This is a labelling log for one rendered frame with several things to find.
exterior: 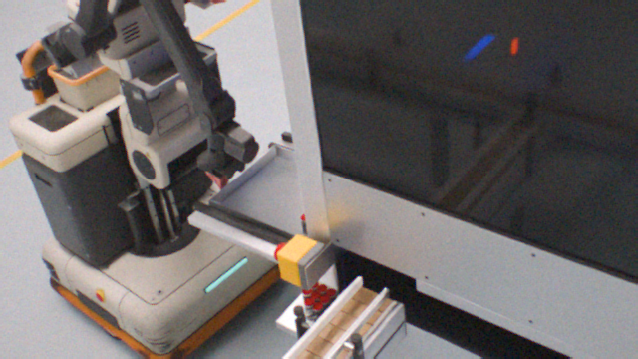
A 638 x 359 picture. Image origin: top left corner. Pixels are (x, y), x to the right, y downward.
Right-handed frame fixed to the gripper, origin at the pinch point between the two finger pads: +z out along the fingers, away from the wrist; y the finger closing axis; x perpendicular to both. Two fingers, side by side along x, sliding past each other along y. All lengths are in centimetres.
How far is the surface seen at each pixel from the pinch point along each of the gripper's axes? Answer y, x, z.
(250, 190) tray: 4.9, 4.6, 2.0
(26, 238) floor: -123, 16, 116
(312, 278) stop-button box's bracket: 41.7, -20.5, -15.3
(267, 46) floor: -133, 184, 118
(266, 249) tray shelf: 21.8, -10.2, -0.9
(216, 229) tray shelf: 7.0, -10.6, 1.9
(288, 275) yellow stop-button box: 36.9, -21.9, -14.1
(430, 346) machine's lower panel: 66, -13, -5
